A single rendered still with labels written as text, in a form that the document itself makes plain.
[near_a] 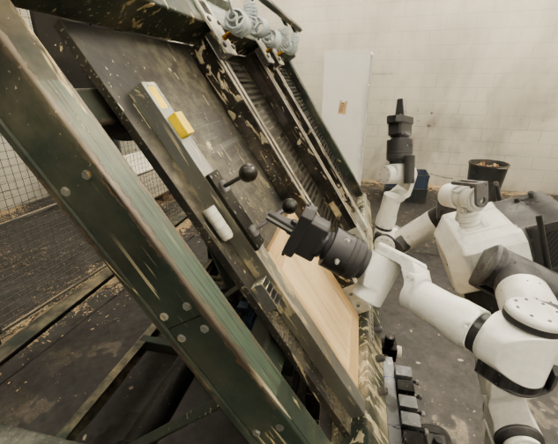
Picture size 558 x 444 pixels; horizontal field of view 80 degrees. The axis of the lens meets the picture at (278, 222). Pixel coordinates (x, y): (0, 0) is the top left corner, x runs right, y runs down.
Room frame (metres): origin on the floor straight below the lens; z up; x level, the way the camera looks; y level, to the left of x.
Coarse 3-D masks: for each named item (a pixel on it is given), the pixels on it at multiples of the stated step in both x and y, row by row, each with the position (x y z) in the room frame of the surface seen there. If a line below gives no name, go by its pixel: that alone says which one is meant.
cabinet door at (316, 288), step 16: (272, 240) 0.83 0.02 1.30; (272, 256) 0.76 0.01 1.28; (288, 272) 0.79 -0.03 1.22; (304, 272) 0.87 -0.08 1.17; (320, 272) 0.97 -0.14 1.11; (304, 288) 0.81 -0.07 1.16; (320, 288) 0.89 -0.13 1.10; (336, 288) 0.99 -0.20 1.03; (304, 304) 0.74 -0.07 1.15; (320, 304) 0.83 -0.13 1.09; (336, 304) 0.92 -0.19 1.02; (320, 320) 0.77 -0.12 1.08; (336, 320) 0.85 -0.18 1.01; (352, 320) 0.95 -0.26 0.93; (336, 336) 0.79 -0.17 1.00; (352, 336) 0.87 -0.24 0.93; (336, 352) 0.72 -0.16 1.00; (352, 352) 0.80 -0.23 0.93; (352, 368) 0.74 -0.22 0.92
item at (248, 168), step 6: (240, 168) 0.64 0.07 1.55; (246, 168) 0.63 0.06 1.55; (252, 168) 0.63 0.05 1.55; (240, 174) 0.63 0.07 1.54; (246, 174) 0.62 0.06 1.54; (252, 174) 0.63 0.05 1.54; (222, 180) 0.71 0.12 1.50; (234, 180) 0.67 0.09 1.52; (240, 180) 0.66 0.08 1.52; (246, 180) 0.63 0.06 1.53; (252, 180) 0.63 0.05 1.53; (222, 186) 0.70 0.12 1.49; (228, 186) 0.69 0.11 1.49
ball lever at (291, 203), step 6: (288, 198) 0.73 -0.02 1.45; (282, 204) 0.72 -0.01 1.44; (288, 204) 0.71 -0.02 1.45; (294, 204) 0.72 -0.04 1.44; (282, 210) 0.72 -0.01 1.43; (288, 210) 0.71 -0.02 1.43; (294, 210) 0.71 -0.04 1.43; (264, 222) 0.70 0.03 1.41; (252, 228) 0.69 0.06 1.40; (258, 228) 0.70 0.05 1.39; (252, 234) 0.68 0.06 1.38
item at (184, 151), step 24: (144, 96) 0.72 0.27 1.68; (168, 120) 0.71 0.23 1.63; (168, 144) 0.71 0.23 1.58; (192, 144) 0.73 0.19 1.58; (192, 168) 0.70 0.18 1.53; (240, 240) 0.68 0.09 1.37; (264, 264) 0.67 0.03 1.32; (288, 288) 0.69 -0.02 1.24; (288, 312) 0.65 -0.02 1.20; (312, 336) 0.64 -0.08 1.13; (312, 360) 0.64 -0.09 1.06; (336, 360) 0.66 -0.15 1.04; (336, 384) 0.62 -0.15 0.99; (360, 408) 0.61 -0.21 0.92
